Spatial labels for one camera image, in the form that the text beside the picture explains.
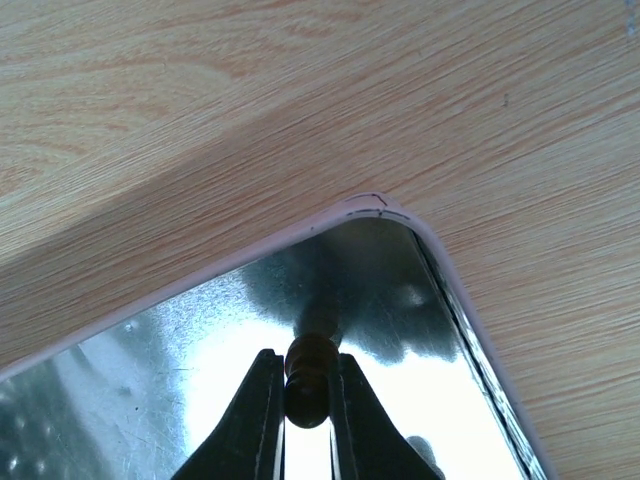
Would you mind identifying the silver metal tray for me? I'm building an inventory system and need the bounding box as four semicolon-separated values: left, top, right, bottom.
1;193;557;479

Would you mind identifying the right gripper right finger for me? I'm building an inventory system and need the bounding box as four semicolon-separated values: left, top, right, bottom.
328;354;442;480

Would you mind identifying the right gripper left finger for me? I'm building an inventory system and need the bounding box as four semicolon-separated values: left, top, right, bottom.
173;349;285;480

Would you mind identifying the dark pawn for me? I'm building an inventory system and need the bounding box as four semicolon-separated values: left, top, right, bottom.
284;333;338;429

